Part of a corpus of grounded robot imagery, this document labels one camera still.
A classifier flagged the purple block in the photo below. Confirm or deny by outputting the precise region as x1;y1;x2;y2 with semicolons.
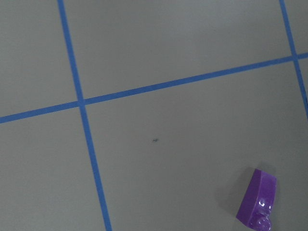
236;169;277;231

